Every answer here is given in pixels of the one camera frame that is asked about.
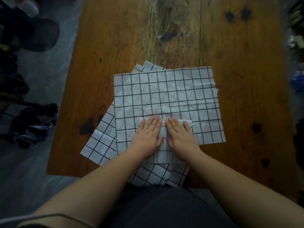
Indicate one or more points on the person's right hand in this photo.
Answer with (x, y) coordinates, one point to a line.
(183, 140)

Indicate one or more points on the person's left hand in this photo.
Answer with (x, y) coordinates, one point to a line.
(147, 137)

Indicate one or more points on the person's left forearm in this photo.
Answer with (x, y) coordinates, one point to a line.
(90, 194)

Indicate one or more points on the person's right forearm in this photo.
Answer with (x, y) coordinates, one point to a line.
(244, 192)

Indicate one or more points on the person's black top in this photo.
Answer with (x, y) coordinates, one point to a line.
(166, 206)

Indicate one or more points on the black blue bag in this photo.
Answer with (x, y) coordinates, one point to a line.
(31, 128)

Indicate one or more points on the black backpack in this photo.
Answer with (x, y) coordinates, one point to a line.
(299, 144)

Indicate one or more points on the blue plastic bag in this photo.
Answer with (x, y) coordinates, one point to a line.
(298, 81)

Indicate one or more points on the black standing fan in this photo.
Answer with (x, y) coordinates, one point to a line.
(40, 35)

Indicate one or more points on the pile of packaging scraps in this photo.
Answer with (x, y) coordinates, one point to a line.
(295, 35)

